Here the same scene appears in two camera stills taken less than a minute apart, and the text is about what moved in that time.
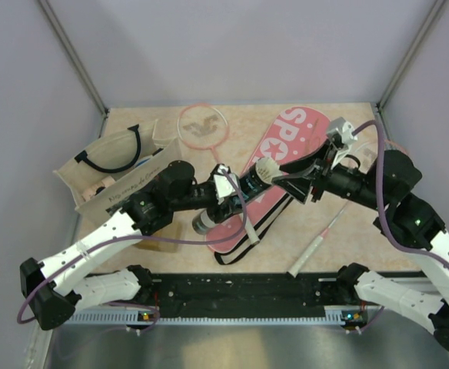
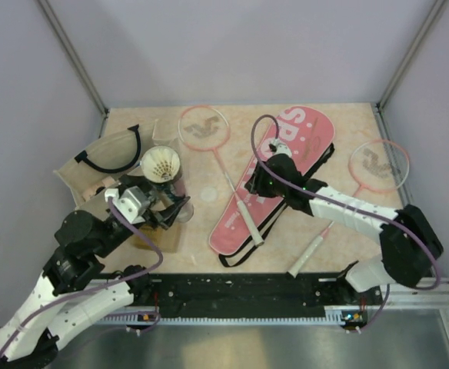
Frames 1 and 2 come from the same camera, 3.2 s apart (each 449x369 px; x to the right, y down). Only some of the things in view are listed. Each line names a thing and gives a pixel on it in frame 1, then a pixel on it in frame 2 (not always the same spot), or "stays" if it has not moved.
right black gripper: (319, 178) → (256, 183)
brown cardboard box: (173, 231) stays
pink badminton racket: (205, 126) stays
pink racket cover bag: (294, 132) stays
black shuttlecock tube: (251, 183) → (162, 164)
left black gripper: (218, 214) → (166, 215)
